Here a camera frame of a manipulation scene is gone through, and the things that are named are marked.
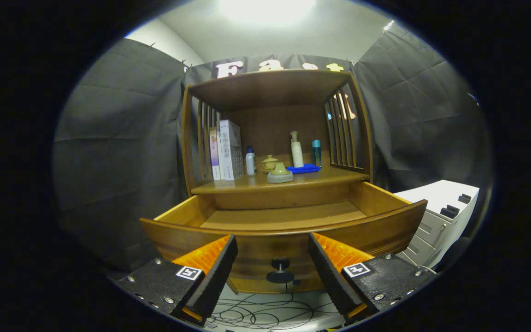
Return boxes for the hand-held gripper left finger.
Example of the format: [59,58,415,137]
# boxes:
[117,234,239,326]

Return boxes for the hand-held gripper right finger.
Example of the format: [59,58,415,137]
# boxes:
[307,232,437,326]

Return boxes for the brown wooden drawer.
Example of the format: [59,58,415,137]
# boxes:
[140,181,428,295]

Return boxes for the cream scrubbing brush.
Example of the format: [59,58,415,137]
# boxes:
[267,161,294,184]

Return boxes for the wooden countertop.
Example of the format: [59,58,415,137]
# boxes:
[191,164,370,195]

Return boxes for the white drawer unit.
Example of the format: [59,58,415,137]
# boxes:
[394,180,480,270]

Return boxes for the brown wooden cabinet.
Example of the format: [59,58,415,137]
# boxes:
[181,69,374,196]

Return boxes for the white bottle blue cap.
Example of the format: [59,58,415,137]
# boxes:
[245,146,257,176]

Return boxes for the thin purple book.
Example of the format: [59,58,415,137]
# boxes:
[209,128,221,181]

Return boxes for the yellow lidded teacup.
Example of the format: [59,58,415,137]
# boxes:
[261,155,280,174]

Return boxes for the thick white book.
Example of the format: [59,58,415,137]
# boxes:
[218,119,245,181]

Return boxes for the cream pump bottle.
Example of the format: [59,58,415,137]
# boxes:
[290,130,304,168]

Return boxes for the black backdrop cloth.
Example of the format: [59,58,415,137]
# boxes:
[53,21,494,277]

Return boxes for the ceiling light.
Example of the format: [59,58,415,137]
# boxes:
[219,0,317,24]

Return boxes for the black floor cables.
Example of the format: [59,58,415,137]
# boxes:
[208,290,344,332]

